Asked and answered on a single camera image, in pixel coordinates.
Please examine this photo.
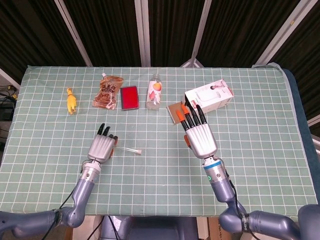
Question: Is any white cardboard box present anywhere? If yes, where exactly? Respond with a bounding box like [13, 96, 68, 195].
[166, 79, 235, 125]

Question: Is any dark pleated curtain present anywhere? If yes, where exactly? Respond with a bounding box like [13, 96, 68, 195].
[0, 0, 320, 121]

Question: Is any clear plastic bottle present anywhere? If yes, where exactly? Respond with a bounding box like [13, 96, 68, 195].
[145, 73, 163, 111]

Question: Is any glass test tube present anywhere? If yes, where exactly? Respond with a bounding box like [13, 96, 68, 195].
[113, 146, 143, 155]

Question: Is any blue padded table edge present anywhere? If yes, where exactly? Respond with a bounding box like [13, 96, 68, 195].
[281, 67, 315, 151]

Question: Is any grey robot torso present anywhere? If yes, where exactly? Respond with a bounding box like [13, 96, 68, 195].
[99, 215, 221, 240]

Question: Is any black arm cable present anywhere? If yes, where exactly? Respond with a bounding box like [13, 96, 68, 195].
[57, 184, 77, 211]
[222, 163, 251, 221]

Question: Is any red ink pad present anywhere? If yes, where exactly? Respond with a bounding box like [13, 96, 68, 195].
[119, 85, 140, 112]

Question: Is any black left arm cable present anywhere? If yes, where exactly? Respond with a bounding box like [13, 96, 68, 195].
[57, 184, 77, 211]

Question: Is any brown cardboard floor box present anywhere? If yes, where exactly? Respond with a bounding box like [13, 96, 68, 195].
[207, 216, 223, 240]

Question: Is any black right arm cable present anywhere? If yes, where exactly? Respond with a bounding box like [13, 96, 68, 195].
[222, 163, 251, 221]

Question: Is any yellow rubber chicken toy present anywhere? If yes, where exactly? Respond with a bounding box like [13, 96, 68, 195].
[65, 87, 78, 116]

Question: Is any white metal frame post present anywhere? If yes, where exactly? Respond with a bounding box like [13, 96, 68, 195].
[252, 0, 309, 68]
[180, 0, 213, 68]
[54, 0, 94, 67]
[0, 67, 21, 90]
[134, 0, 152, 67]

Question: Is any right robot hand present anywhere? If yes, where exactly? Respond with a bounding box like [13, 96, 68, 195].
[176, 104, 218, 160]

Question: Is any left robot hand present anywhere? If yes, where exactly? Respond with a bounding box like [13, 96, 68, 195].
[87, 122, 119, 163]

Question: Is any green checked tablecloth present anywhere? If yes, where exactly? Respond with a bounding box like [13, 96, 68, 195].
[0, 64, 317, 224]

